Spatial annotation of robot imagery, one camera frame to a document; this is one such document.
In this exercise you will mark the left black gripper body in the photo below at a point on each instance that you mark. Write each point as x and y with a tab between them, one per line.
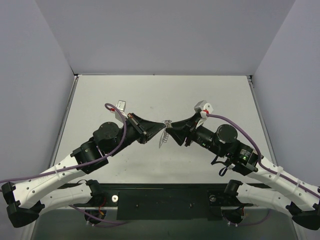
137	127

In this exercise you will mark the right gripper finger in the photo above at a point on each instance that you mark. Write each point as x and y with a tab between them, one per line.
179	134
187	123

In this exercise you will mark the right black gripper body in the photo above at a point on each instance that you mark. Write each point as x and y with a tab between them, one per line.
191	133

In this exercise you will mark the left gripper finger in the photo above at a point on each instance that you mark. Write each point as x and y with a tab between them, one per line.
151	132
146	125

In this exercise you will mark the metal key holder plate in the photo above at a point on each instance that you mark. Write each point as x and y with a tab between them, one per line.
165	136

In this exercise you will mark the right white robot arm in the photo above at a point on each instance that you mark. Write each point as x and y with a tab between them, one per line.
237	152

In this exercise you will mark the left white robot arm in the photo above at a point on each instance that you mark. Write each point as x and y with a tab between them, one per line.
29	199

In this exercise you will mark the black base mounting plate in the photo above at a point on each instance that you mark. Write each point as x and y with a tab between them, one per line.
166	201

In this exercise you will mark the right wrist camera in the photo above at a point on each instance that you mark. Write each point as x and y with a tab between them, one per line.
203	108

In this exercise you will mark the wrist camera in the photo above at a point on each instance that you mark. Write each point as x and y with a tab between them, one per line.
121	106
203	108

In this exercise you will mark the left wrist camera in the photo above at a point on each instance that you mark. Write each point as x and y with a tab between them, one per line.
121	106

